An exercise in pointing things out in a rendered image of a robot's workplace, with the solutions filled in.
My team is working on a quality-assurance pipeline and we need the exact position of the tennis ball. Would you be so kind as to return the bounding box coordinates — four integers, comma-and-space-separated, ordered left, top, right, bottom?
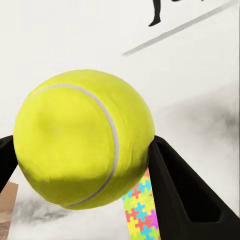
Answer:
13, 69, 156, 211

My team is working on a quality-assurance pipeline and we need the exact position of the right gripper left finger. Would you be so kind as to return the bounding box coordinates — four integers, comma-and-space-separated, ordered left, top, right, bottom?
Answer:
0, 135, 18, 192

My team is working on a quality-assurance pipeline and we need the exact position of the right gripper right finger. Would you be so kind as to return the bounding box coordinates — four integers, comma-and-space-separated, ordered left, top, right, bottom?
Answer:
148, 135, 240, 240

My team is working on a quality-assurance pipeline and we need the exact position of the jigsaw puzzle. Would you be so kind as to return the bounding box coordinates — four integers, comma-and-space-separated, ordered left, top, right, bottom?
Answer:
121, 169, 161, 240

